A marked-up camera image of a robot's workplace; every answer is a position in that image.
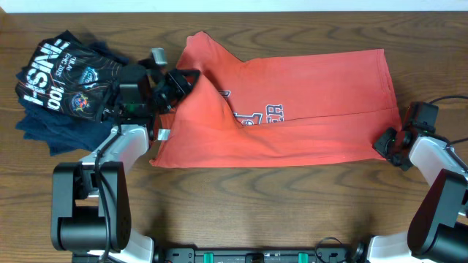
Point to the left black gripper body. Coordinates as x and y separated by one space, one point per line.
161 99

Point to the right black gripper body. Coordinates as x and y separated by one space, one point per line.
385 146

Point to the red printed t-shirt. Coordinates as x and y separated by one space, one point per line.
280 111

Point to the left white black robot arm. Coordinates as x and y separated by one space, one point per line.
91 214

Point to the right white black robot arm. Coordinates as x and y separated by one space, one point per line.
434 234

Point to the navy folded clothes stack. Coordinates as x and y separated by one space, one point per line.
65 133

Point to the black printed folded t-shirt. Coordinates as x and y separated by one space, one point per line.
68 77

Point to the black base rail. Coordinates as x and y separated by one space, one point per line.
322 255

